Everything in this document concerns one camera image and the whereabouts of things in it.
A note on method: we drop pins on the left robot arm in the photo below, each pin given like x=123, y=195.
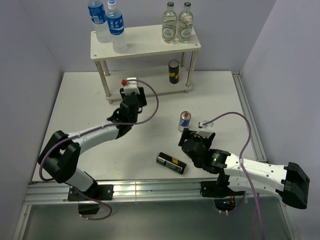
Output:
x=60, y=156

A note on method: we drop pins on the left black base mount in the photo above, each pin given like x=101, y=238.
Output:
x=97, y=193

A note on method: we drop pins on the green-cap glass bottle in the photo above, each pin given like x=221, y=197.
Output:
x=185, y=23
x=169, y=23

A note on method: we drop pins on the white two-tier shelf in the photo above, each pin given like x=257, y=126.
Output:
x=147, y=59

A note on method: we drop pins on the blue-label water bottle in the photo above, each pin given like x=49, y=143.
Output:
x=116, y=27
x=99, y=20

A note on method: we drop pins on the aluminium rail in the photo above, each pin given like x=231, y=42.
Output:
x=52, y=193
x=250, y=117

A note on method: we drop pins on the left green-cap glass bottle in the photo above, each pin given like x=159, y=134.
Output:
x=169, y=23

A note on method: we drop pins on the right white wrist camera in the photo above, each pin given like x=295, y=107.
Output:
x=205, y=130

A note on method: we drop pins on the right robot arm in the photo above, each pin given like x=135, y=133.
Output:
x=286, y=182

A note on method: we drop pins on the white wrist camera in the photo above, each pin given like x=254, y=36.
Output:
x=205, y=130
x=130, y=85

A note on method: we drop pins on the Red Bull can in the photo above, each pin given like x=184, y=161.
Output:
x=184, y=120

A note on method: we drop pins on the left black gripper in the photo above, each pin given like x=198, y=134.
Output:
x=141, y=97

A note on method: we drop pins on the dark coffee can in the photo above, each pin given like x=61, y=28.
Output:
x=173, y=71
x=171, y=163

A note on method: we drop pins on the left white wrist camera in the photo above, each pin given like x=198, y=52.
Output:
x=130, y=85

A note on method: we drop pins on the aluminium right side rail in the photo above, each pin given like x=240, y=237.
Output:
x=250, y=117

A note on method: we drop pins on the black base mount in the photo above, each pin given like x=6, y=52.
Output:
x=226, y=201
x=97, y=193

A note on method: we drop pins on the aluminium front rail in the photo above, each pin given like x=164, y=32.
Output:
x=52, y=193

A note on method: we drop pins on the right green-cap glass bottle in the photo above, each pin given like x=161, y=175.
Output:
x=185, y=23

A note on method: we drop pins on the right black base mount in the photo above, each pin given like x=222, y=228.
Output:
x=226, y=201

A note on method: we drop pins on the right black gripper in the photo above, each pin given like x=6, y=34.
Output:
x=187, y=134

